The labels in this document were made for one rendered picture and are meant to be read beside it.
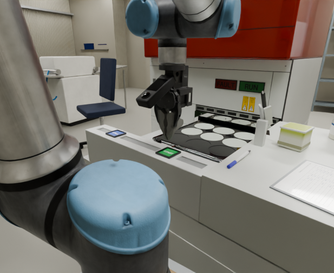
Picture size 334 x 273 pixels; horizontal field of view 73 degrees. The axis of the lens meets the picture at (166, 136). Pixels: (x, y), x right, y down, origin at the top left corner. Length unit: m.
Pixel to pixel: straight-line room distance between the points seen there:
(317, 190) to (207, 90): 0.81
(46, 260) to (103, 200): 1.57
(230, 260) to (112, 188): 0.46
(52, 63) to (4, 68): 3.98
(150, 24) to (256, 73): 0.72
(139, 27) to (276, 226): 0.49
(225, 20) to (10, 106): 0.35
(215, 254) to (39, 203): 0.48
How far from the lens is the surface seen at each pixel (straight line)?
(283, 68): 1.09
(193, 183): 0.60
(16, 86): 0.29
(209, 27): 0.46
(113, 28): 8.65
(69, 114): 4.30
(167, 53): 0.60
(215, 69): 1.21
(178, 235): 0.74
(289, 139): 0.79
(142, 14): 0.50
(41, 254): 1.87
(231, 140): 0.99
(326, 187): 0.62
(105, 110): 2.94
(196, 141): 0.95
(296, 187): 0.58
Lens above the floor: 1.25
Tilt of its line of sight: 20 degrees down
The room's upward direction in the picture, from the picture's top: straight up
